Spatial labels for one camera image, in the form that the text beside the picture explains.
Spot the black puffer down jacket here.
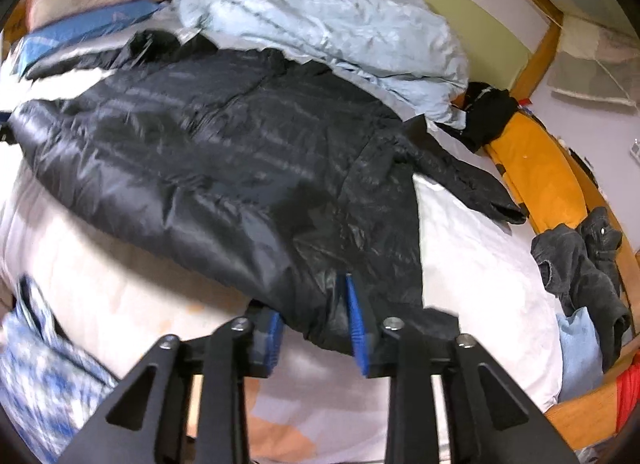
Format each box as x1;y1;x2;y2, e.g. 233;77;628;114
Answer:
8;31;525;354

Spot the dark grey crumpled clothing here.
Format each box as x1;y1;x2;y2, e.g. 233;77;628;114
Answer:
530;207;631;371

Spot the light blue cloth piece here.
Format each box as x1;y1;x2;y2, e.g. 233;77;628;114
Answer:
556;307;603;402

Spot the white patterned bed sheet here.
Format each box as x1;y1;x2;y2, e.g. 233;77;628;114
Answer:
1;146;563;463

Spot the blue white patterned cloth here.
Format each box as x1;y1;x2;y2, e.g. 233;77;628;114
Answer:
1;274;119;463

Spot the red cloth piece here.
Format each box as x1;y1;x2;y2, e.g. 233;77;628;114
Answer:
616;362;640;432

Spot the black garment at headboard corner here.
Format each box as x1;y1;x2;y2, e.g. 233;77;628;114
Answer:
437;81;520;153

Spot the light blue duvet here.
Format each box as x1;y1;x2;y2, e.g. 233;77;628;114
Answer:
171;0;469;130

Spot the blue pillow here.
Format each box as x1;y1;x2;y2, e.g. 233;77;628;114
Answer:
11;0;166;77

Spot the orange wooden bed frame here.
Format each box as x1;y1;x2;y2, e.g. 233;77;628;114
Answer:
510;0;639;450

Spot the white wall socket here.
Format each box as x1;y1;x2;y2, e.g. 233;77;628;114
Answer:
629;140;640;164

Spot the grey mesh wall hanging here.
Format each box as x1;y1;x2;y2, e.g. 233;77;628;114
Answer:
548;16;639;108

